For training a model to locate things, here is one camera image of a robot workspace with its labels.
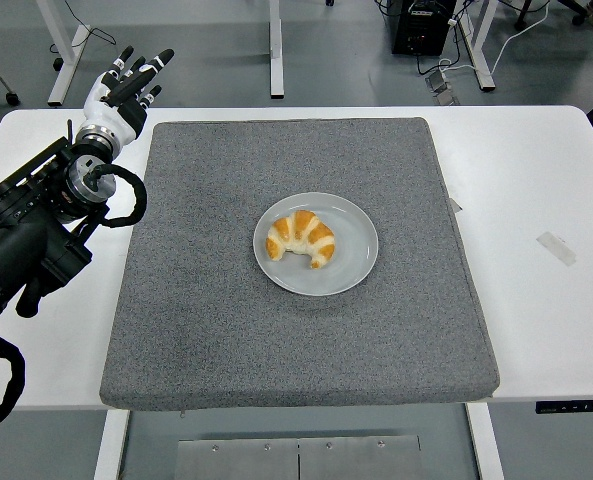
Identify white desk leg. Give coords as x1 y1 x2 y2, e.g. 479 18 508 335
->
456 0 498 93
46 0 95 108
267 0 284 99

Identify black chair base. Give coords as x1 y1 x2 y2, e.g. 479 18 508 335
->
514 0 588 29

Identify clear tape strip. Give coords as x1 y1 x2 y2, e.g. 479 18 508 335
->
535 231 577 267

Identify grey speckled mat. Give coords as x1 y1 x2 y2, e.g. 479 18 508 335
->
98 117 501 412

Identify white floor cable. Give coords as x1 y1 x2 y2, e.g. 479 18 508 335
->
437 0 553 76

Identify black computer box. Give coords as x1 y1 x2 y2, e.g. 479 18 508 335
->
390 0 458 57

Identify grey metal plate with screws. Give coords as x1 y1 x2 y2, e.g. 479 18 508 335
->
175 434 423 480

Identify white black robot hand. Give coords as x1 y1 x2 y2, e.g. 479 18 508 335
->
80 44 176 145

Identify black table control panel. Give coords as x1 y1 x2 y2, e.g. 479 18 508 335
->
534 399 593 415

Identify white table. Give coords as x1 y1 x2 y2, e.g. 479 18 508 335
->
0 104 593 480

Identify black floor cable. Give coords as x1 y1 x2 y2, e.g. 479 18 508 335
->
48 0 118 71

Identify golden croissant bread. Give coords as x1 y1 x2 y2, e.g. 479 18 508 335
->
265 209 337 270

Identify round grey plate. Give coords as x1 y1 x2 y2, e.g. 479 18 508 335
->
252 191 380 297

